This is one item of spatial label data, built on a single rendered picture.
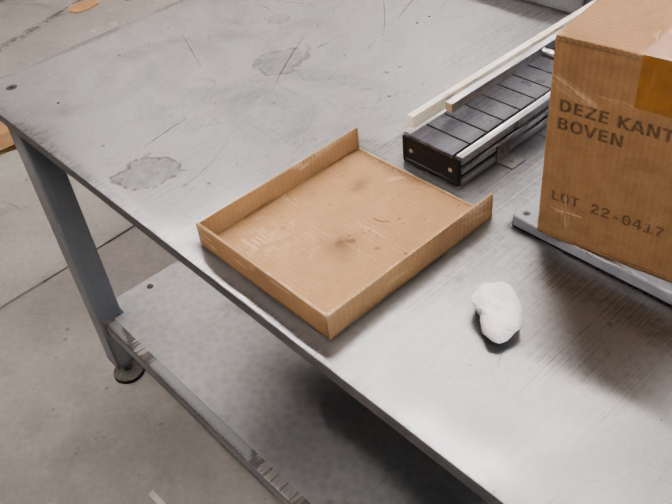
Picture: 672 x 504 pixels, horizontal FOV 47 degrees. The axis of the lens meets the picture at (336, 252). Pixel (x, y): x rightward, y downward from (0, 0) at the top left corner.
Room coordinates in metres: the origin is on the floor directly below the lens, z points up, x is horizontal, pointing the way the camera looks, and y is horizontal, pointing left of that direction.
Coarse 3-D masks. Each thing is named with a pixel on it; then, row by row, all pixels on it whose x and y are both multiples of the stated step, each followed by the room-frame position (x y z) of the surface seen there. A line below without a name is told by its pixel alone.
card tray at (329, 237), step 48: (336, 144) 0.98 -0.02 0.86; (288, 192) 0.91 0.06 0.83; (336, 192) 0.90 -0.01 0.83; (384, 192) 0.89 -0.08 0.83; (432, 192) 0.87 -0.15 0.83; (240, 240) 0.82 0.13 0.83; (288, 240) 0.81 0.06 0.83; (336, 240) 0.79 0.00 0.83; (384, 240) 0.78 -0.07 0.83; (432, 240) 0.73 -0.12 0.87; (288, 288) 0.68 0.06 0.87; (336, 288) 0.70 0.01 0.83; (384, 288) 0.68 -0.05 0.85
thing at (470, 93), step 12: (552, 36) 1.04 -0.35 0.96; (540, 48) 1.01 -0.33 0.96; (552, 48) 1.03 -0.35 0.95; (516, 60) 0.98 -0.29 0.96; (528, 60) 0.99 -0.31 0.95; (492, 72) 0.96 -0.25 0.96; (504, 72) 0.96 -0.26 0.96; (480, 84) 0.93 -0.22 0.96; (492, 84) 0.94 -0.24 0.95; (456, 96) 0.91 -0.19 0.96; (468, 96) 0.91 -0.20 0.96; (456, 108) 0.89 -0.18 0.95
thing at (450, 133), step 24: (528, 72) 1.09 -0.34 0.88; (480, 96) 1.03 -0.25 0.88; (504, 96) 1.03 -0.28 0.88; (528, 96) 1.02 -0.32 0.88; (432, 120) 0.98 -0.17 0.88; (456, 120) 0.98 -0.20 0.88; (480, 120) 0.97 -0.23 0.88; (504, 120) 0.96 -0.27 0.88; (432, 144) 0.92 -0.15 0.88; (456, 144) 0.91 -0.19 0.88
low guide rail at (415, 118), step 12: (576, 12) 1.20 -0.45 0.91; (564, 24) 1.17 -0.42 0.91; (540, 36) 1.13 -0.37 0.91; (516, 48) 1.11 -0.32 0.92; (528, 48) 1.11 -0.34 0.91; (504, 60) 1.07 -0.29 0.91; (480, 72) 1.05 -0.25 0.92; (456, 84) 1.02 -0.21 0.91; (468, 84) 1.02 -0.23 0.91; (444, 96) 0.99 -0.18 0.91; (420, 108) 0.96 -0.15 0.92; (432, 108) 0.97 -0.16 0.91; (444, 108) 0.99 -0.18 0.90; (408, 120) 0.95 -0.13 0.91; (420, 120) 0.95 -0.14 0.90
